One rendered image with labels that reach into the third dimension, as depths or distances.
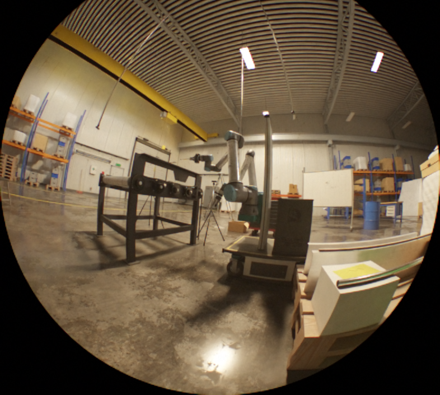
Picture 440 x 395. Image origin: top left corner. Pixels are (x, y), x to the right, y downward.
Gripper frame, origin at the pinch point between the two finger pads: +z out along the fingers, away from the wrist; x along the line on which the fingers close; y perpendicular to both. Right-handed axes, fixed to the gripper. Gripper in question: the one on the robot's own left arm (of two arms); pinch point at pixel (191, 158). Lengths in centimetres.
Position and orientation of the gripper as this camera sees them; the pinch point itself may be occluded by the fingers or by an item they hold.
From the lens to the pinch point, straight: 212.4
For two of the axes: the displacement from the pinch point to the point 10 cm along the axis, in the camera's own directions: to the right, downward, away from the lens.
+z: -9.1, -0.1, 4.2
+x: -0.9, 9.8, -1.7
